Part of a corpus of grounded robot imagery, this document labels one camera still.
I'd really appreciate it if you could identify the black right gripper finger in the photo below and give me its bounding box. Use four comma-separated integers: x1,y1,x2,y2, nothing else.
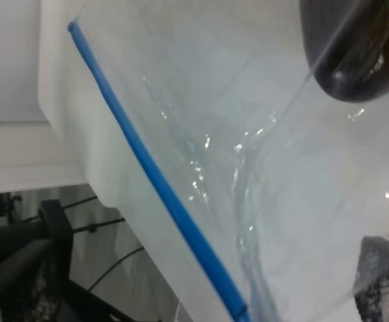
353,236,389,321

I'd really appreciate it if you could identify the clear zip bag blue seal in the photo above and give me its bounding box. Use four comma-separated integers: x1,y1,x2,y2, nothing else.
38,1,389,321

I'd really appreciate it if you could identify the dark purple eggplant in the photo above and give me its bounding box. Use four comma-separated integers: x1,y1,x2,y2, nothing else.
299,1,389,103

